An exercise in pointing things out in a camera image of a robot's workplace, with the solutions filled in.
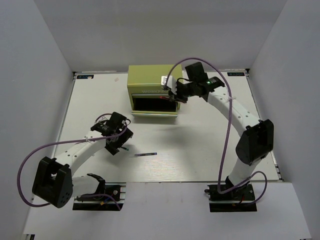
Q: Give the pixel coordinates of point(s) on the toolbox drawer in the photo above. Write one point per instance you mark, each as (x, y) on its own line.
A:
(150, 95)
(154, 107)

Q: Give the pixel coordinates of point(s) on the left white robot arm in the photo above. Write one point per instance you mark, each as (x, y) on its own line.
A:
(55, 182)

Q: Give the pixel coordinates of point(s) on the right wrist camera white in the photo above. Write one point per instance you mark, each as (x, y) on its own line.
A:
(169, 83)

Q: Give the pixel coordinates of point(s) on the left corner blue label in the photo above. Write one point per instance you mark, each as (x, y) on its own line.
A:
(85, 76)

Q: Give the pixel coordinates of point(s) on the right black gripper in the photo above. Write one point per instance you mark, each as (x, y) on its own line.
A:
(177, 97)

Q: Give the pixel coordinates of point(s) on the green metal drawer toolbox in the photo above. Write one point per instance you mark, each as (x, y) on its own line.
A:
(146, 79)

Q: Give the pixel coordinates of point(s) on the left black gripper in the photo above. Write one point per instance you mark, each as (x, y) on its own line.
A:
(125, 134)

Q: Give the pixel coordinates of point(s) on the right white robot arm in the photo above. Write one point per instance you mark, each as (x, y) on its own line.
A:
(256, 135)

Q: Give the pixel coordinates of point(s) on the corner blue label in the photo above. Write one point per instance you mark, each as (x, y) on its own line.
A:
(85, 76)
(235, 74)

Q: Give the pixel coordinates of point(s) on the right corner blue label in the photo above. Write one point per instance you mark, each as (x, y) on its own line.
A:
(235, 74)

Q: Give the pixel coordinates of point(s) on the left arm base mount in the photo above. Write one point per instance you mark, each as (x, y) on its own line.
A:
(111, 200)

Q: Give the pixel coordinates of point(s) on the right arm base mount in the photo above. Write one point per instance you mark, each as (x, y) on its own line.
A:
(236, 201)

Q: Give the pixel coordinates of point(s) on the purple tip pen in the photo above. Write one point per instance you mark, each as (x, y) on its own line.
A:
(145, 154)

